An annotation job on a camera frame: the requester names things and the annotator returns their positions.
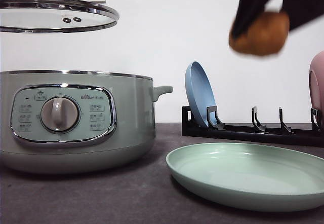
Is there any brown potato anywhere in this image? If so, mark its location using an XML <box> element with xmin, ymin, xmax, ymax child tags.
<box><xmin>229</xmin><ymin>11</ymin><xmax>290</xmax><ymax>55</ymax></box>

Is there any glass steamer lid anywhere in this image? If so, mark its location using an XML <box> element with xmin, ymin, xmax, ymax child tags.
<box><xmin>0</xmin><ymin>0</ymin><xmax>119</xmax><ymax>33</ymax></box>

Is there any green electric steamer pot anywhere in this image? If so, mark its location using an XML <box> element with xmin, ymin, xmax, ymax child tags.
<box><xmin>0</xmin><ymin>70</ymin><xmax>173</xmax><ymax>174</ymax></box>

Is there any black plate rack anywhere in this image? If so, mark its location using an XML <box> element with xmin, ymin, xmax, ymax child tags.
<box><xmin>182</xmin><ymin>106</ymin><xmax>324</xmax><ymax>147</ymax></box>

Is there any green plate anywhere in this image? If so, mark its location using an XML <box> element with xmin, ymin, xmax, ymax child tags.
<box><xmin>166</xmin><ymin>143</ymin><xmax>324</xmax><ymax>212</ymax></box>

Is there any pink plate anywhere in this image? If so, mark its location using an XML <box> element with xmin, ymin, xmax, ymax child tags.
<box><xmin>309</xmin><ymin>51</ymin><xmax>324</xmax><ymax>113</ymax></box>

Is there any blue plate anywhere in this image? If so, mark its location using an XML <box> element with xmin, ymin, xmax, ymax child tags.
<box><xmin>185</xmin><ymin>61</ymin><xmax>217</xmax><ymax>127</ymax></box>

